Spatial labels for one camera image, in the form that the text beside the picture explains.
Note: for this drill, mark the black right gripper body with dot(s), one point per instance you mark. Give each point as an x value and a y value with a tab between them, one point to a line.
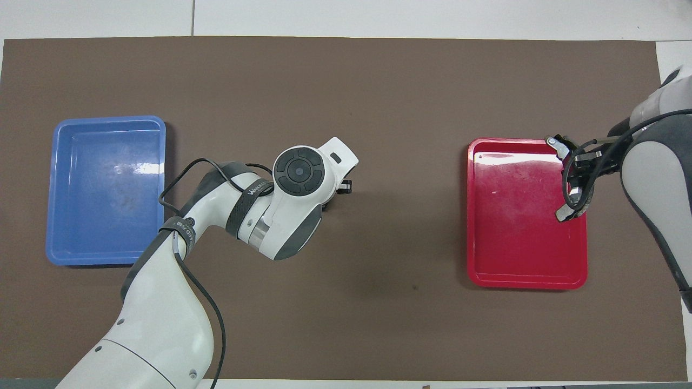
605	156

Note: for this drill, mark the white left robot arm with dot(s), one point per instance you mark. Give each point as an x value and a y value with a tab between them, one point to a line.
162	324

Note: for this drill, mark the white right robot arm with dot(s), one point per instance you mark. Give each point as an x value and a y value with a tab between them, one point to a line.
657	178

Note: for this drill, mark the brown table mat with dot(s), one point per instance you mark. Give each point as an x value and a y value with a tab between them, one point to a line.
405	81

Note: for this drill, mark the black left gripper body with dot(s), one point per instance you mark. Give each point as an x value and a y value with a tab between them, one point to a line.
327	204

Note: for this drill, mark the red plastic tray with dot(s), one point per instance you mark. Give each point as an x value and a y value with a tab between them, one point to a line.
519	232

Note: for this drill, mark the blue plastic tray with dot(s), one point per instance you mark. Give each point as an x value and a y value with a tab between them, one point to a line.
102	205

